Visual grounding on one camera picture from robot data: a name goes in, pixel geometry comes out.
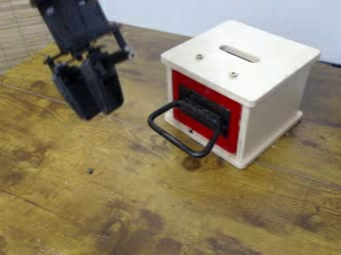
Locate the white wooden drawer box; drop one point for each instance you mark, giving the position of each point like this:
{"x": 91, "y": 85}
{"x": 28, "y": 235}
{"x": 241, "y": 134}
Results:
{"x": 253, "y": 73}

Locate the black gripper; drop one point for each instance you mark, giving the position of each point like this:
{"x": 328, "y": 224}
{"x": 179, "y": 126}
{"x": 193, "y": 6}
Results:
{"x": 78, "y": 23}

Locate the black metal drawer handle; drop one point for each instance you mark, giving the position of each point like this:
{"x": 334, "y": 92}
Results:
{"x": 202, "y": 113}

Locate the red drawer front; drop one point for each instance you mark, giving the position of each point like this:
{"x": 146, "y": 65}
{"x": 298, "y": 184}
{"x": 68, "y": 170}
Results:
{"x": 226, "y": 142}

